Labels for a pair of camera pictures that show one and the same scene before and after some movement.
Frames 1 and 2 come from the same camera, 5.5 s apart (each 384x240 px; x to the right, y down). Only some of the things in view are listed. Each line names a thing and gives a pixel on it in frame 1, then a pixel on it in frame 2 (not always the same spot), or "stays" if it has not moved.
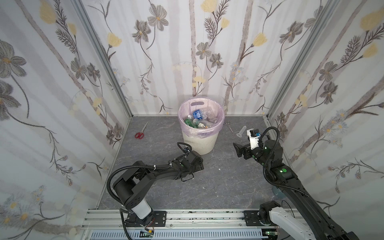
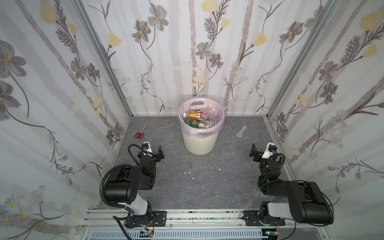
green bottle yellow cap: (189, 122) stays
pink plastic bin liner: (190, 105) stays
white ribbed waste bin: (204, 145) stays
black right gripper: (246, 150) -> (260, 157)
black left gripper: (195, 161) -> (154, 157)
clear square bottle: (202, 124) stays
